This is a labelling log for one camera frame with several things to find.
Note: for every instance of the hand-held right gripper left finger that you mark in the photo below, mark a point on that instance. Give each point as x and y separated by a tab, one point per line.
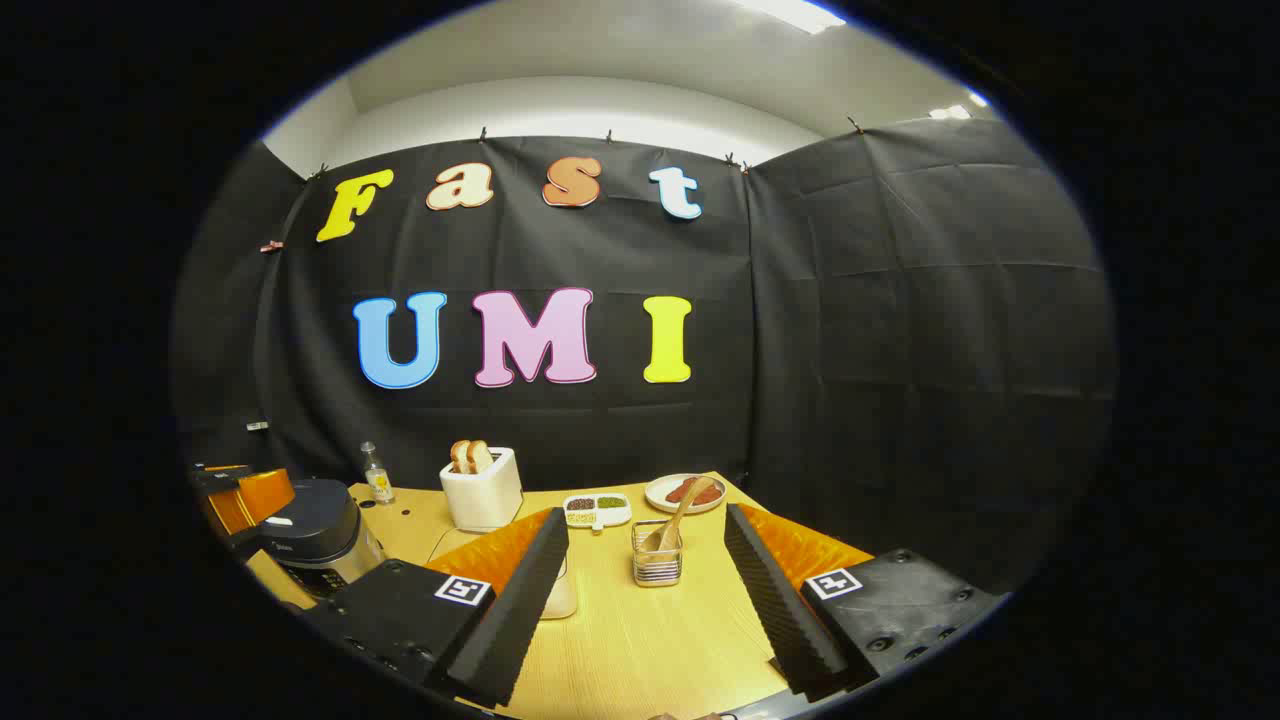
520	600

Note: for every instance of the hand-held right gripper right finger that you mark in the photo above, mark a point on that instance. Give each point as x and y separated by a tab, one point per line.
770	590

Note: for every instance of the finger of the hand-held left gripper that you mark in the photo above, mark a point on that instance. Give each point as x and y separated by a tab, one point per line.
268	492
225	510

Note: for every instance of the dark grey rice cooker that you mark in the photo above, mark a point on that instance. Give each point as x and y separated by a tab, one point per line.
320	530

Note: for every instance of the wooden spoon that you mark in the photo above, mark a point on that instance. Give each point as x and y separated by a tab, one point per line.
685	510

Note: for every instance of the white toaster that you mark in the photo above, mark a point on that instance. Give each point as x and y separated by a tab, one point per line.
482	498

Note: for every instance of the small clear glass bottle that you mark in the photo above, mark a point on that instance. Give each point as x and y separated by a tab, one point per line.
377	478

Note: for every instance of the red sausage slice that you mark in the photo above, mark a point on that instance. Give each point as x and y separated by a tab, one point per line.
709	495
678	489

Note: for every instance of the white divided bean dish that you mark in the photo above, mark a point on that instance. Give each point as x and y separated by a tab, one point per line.
597	511

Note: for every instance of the white round plate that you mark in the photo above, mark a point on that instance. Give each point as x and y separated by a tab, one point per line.
660	497

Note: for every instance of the toasted bread slice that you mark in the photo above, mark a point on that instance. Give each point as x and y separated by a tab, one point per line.
460	457
481	455

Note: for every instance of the black backdrop cloth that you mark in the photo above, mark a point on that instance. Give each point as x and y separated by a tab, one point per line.
900	350

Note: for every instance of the ceiling light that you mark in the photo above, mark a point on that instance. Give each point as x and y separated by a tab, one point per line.
955	110
790	12

